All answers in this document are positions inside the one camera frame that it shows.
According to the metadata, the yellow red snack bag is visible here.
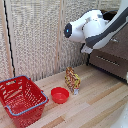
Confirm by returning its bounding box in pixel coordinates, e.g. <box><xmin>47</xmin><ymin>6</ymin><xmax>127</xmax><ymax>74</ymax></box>
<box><xmin>64</xmin><ymin>66</ymin><xmax>82</xmax><ymax>96</ymax></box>

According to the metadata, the red plastic bowl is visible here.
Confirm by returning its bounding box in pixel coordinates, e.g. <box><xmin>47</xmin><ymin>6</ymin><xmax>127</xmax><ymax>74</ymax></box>
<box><xmin>50</xmin><ymin>86</ymin><xmax>71</xmax><ymax>105</ymax></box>

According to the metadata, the beige woven folding screen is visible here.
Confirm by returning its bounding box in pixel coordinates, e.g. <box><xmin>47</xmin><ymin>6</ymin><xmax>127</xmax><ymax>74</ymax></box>
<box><xmin>0</xmin><ymin>0</ymin><xmax>121</xmax><ymax>82</ymax></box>

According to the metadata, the brown drawer cabinet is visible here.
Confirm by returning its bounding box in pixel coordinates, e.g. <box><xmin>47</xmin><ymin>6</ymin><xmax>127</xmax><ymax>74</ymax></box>
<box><xmin>85</xmin><ymin>9</ymin><xmax>128</xmax><ymax>83</ymax></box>

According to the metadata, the red shopping basket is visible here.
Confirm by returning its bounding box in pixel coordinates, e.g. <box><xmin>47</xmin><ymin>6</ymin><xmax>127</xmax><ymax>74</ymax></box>
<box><xmin>0</xmin><ymin>75</ymin><xmax>50</xmax><ymax>128</ymax></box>

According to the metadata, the silver drawer handle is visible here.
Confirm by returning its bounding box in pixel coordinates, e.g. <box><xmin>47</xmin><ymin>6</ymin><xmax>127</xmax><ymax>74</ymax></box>
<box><xmin>95</xmin><ymin>54</ymin><xmax>121</xmax><ymax>67</ymax></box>

